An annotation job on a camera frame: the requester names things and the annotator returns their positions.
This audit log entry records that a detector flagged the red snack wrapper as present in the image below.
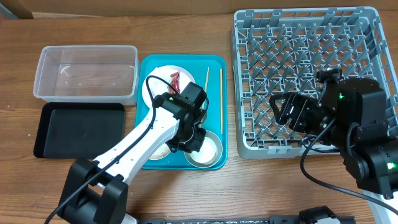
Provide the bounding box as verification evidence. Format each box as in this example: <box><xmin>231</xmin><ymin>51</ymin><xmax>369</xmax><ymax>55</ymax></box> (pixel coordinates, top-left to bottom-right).
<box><xmin>169</xmin><ymin>72</ymin><xmax>180</xmax><ymax>94</ymax></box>

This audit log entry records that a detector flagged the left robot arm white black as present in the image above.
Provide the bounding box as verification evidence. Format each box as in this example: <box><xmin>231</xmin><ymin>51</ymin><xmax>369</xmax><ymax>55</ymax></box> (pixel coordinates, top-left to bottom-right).
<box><xmin>46</xmin><ymin>82</ymin><xmax>208</xmax><ymax>223</ymax></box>

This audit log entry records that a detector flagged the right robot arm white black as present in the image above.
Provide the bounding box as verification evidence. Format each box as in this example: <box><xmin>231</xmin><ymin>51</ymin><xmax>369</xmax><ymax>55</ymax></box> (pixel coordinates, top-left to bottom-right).
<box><xmin>269</xmin><ymin>68</ymin><xmax>397</xmax><ymax>223</ymax></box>

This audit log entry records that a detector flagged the grey dishwasher rack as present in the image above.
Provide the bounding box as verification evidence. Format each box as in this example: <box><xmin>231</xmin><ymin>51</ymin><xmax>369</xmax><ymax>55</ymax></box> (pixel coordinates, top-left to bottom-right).
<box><xmin>231</xmin><ymin>7</ymin><xmax>397</xmax><ymax>159</ymax></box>

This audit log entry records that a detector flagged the grey bowl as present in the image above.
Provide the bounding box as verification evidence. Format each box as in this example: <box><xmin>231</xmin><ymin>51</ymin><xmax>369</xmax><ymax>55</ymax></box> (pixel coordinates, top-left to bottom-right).
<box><xmin>184</xmin><ymin>131</ymin><xmax>223</xmax><ymax>169</ymax></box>

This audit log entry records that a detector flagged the left wooden chopstick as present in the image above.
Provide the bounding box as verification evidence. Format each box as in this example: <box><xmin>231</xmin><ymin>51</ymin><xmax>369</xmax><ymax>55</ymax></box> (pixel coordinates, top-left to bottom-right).
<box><xmin>201</xmin><ymin>67</ymin><xmax>210</xmax><ymax>109</ymax></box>

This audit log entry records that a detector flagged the wooden chopstick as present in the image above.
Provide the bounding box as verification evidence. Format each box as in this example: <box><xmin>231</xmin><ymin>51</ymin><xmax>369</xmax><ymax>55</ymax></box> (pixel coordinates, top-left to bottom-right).
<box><xmin>220</xmin><ymin>68</ymin><xmax>223</xmax><ymax>134</ymax></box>
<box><xmin>201</xmin><ymin>67</ymin><xmax>210</xmax><ymax>109</ymax></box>

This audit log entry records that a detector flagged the pink plate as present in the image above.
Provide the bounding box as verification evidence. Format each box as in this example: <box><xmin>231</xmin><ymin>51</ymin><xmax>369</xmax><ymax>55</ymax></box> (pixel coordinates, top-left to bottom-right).
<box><xmin>142</xmin><ymin>65</ymin><xmax>195</xmax><ymax>108</ymax></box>

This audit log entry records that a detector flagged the right wooden chopstick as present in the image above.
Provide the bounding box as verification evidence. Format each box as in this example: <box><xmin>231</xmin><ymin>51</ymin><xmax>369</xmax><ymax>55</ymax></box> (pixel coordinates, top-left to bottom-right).
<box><xmin>220</xmin><ymin>68</ymin><xmax>223</xmax><ymax>134</ymax></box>

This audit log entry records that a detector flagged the teal serving tray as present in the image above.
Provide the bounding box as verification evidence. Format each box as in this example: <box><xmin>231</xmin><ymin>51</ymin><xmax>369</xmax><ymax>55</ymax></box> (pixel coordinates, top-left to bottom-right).
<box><xmin>135</xmin><ymin>54</ymin><xmax>228</xmax><ymax>170</ymax></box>

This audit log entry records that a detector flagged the clear plastic bin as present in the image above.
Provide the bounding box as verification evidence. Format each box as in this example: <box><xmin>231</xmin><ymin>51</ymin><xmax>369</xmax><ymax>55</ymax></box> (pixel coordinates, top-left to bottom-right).
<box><xmin>33</xmin><ymin>45</ymin><xmax>140</xmax><ymax>105</ymax></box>

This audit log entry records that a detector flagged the black tray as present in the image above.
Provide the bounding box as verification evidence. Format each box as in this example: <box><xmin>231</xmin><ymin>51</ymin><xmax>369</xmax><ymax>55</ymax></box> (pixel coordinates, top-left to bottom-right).
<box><xmin>33</xmin><ymin>102</ymin><xmax>125</xmax><ymax>159</ymax></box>

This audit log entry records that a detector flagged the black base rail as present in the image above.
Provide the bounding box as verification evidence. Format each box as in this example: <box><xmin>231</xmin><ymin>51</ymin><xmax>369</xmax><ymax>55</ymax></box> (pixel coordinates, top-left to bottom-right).
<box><xmin>124</xmin><ymin>205</ymin><xmax>355</xmax><ymax>224</ymax></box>

